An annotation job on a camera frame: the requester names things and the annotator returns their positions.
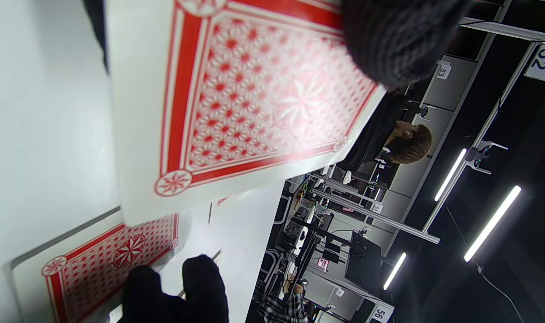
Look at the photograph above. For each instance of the person's right hand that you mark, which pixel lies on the person's right hand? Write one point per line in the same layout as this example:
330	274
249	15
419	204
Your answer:
196	300

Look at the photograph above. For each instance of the person's left hand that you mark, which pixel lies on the person's left hand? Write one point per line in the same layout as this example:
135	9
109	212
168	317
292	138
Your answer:
402	40

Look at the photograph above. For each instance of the card pile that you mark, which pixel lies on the card pile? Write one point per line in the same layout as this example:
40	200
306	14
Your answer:
84	264
221	201

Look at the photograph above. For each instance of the stack of red-backed cards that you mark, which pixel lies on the stack of red-backed cards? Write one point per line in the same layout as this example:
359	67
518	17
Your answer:
254	89

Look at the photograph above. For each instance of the white hanging sign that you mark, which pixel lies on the white hanging sign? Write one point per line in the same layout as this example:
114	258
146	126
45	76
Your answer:
542	63
380	314
443	72

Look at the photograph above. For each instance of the white ceiling light bar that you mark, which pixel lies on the white ceiling light bar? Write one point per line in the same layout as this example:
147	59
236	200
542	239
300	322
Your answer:
394	271
451	175
492	224

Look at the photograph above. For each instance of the black monitor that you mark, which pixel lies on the black monitor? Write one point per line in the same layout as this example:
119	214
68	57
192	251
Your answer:
364	264

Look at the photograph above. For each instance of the silver aluminium frame beam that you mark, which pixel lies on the silver aluminium frame beam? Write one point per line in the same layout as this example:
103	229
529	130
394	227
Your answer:
375	216

